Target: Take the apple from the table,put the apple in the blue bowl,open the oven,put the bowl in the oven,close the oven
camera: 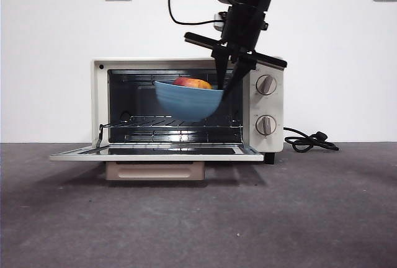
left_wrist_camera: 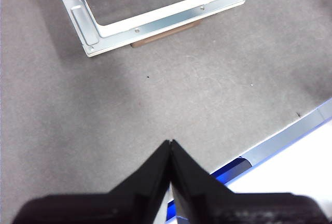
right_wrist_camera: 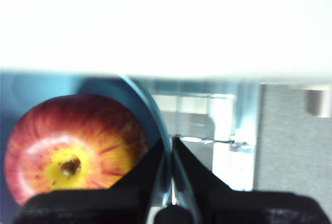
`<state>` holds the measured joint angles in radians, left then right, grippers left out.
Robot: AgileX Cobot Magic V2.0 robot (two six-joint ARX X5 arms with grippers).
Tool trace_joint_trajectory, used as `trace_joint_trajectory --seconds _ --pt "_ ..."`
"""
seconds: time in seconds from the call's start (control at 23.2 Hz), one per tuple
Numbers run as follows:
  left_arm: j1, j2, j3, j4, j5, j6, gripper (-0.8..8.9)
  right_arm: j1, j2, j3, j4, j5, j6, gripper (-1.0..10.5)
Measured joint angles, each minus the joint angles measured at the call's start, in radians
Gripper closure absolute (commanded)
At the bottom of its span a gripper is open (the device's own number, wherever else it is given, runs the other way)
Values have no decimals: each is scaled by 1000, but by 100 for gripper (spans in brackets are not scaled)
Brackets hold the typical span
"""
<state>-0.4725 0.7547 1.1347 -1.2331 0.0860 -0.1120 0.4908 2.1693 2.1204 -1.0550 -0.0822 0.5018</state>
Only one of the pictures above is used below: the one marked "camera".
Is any red yellow apple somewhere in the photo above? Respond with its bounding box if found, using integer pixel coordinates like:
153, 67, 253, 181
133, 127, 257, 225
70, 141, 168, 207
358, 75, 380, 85
172, 77, 213, 91

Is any blue ribbed bowl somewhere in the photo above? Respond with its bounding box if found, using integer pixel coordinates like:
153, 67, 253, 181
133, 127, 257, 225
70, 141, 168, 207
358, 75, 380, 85
154, 80, 225, 123

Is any cream oven knob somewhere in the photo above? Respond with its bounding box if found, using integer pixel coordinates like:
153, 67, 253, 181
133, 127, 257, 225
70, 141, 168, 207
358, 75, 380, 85
255, 114, 277, 136
255, 74, 278, 97

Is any glass oven door with handle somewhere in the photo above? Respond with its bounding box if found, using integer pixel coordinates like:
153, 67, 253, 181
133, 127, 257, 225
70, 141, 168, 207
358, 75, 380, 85
49, 143, 265, 182

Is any cream toaster oven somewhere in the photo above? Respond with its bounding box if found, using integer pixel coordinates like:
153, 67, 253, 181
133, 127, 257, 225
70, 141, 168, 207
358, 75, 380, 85
89, 57, 285, 166

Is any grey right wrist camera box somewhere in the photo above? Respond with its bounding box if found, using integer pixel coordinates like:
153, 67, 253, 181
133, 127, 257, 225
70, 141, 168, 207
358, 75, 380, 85
213, 12, 230, 30

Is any black oven power cable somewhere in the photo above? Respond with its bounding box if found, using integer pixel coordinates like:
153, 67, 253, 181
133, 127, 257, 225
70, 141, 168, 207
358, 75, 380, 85
283, 127, 339, 153

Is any metal wire oven rack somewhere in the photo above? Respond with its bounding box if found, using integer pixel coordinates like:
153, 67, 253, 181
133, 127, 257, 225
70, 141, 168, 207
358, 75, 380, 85
107, 114, 243, 130

